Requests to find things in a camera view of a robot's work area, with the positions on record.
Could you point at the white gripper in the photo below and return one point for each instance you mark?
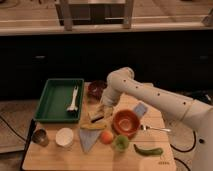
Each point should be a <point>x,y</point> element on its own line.
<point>110,97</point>

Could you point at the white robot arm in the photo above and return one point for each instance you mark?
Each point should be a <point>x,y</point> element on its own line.
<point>195,114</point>

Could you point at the green plastic cup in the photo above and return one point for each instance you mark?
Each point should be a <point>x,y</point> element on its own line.
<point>120,143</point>

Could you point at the white paper cup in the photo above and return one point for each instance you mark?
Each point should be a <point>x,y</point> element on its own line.
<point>64,137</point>

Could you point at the small metal cup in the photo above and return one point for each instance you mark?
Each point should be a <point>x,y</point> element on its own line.
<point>40,137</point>

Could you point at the dark red bowl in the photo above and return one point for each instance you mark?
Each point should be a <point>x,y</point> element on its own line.
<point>95,89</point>

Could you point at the orange bowl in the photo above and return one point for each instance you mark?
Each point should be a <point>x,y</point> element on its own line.
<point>126,122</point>

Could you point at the orange peach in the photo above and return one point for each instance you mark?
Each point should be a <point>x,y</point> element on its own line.
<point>106,137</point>

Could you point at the blue triangular cloth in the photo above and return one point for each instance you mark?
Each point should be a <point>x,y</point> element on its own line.
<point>88,138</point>

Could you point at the blue sponge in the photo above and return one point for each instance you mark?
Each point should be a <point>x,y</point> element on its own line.
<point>140,109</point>

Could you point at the metal spoon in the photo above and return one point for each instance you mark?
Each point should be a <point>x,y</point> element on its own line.
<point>146,127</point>

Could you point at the green plastic tray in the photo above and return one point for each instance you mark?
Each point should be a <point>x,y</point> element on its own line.
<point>55,99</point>

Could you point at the green chili pepper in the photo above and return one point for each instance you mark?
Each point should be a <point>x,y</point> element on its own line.
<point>148,152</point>

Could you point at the white stool frame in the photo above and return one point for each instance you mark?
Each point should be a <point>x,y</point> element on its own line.
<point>94,12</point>

